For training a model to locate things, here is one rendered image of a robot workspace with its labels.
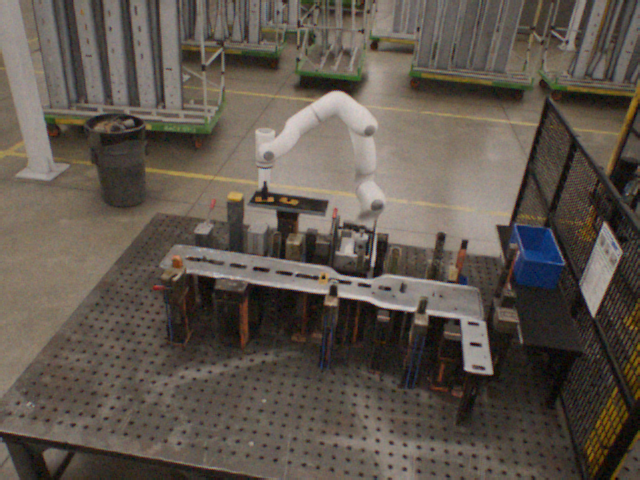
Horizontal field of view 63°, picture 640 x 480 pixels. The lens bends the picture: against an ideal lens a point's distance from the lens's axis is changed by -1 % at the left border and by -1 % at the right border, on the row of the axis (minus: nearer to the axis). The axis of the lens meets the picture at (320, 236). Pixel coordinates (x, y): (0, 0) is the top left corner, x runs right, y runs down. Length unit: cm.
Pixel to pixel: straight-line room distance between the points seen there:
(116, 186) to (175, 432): 309
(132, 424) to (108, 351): 41
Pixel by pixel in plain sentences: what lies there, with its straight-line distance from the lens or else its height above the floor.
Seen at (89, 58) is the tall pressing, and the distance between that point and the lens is 653.
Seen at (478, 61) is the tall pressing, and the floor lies 44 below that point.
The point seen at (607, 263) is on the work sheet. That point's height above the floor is 135.
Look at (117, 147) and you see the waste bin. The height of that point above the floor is 59.
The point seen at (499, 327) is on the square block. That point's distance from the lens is 216.
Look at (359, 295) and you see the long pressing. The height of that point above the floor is 100.
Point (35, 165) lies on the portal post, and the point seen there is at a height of 10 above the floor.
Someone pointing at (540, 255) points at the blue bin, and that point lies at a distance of 267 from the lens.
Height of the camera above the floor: 234
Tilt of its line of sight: 32 degrees down
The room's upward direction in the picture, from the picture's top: 4 degrees clockwise
